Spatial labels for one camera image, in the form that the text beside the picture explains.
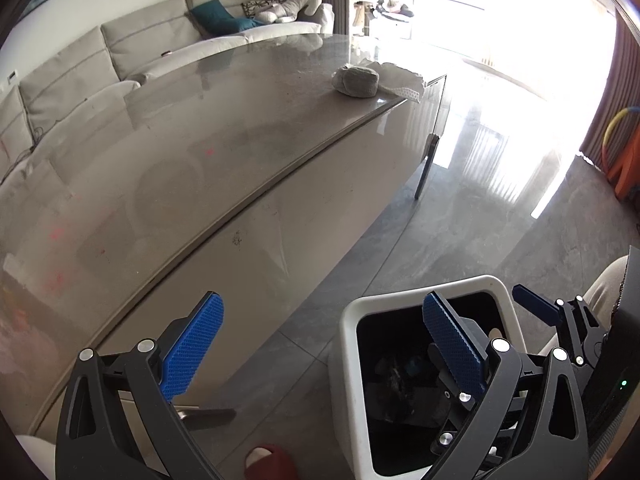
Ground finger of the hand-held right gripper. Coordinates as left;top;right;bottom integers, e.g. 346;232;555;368
512;283;609;361

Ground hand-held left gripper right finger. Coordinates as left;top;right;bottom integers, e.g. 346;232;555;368
423;290;591;480

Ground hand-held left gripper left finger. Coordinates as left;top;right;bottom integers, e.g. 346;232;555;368
55;291;225;480

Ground white trash bin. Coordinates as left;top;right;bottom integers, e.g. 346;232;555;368
327;274;532;479

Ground person's leg beige pants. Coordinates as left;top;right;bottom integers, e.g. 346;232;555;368
547;254;631;357

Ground red slipper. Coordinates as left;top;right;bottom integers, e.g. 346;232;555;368
243;443;300;480

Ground orange plastic toy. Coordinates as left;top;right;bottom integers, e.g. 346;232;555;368
600;105;640;202

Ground metal table leg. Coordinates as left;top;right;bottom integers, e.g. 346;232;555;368
414;133;441;201

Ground brown curtain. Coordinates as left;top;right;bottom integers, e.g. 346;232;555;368
579;7;640;163

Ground white mesh cloth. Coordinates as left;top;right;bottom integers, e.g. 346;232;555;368
366;59;429;104

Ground grey folded cloth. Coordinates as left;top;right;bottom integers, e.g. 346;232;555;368
332;63;382;97

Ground light grey sofa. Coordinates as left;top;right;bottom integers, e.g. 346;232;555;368
0;0;335;186

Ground teal pillow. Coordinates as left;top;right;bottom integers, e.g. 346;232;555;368
189;0;262;37

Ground grey elephant plush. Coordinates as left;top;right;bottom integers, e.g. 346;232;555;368
254;0;322;24

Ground black cable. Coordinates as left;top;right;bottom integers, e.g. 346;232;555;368
0;124;47;182

